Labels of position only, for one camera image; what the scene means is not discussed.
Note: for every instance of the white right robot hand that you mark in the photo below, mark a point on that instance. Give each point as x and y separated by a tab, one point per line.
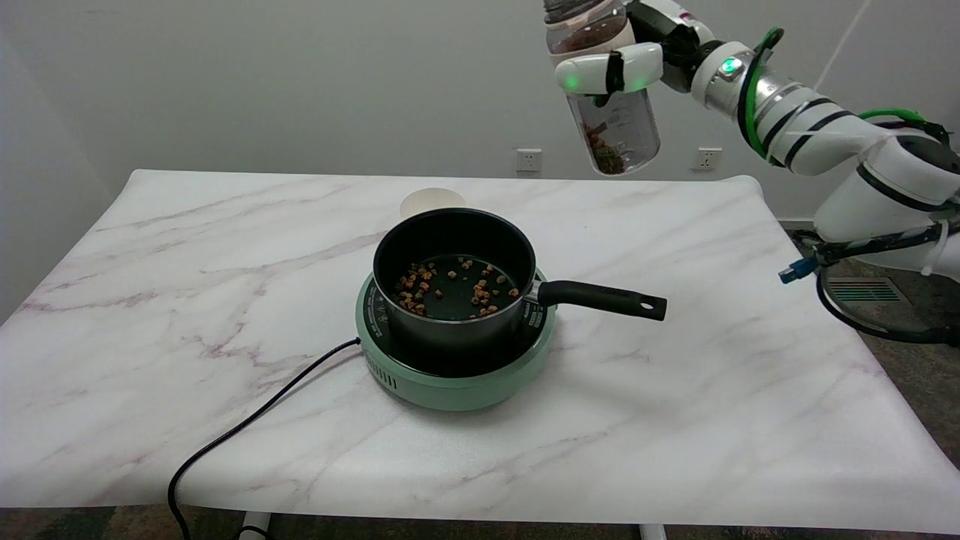
611	69

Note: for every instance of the clear bottle with brown food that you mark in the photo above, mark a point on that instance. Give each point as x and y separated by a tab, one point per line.
622	135

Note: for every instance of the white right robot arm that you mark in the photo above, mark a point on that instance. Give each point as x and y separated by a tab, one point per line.
885	165

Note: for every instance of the cream round lid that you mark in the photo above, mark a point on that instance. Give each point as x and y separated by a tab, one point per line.
431	201

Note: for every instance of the brown food pieces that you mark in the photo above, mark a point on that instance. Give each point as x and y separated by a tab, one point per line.
409	300

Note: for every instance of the floor vent grille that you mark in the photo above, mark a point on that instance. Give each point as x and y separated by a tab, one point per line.
866	290

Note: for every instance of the green induction cooker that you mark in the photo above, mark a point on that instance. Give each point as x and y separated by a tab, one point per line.
450	386

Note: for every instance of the white table leg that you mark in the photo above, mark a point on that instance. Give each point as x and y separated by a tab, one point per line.
652	532
253	526

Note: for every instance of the white wall outlet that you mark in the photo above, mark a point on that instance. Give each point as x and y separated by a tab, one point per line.
529	160
706	159

